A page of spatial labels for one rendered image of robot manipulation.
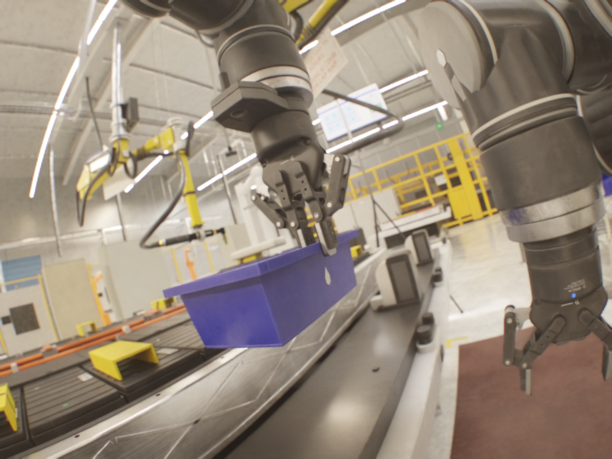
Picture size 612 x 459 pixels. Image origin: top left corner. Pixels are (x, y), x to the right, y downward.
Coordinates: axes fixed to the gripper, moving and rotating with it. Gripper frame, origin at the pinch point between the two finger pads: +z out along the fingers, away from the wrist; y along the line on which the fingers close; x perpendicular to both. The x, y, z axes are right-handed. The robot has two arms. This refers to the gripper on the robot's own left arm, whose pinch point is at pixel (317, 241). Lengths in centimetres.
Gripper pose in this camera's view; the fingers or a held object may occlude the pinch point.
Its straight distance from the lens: 31.8
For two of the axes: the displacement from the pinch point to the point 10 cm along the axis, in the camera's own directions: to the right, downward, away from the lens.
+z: 3.0, 9.5, -0.4
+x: -4.8, 1.1, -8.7
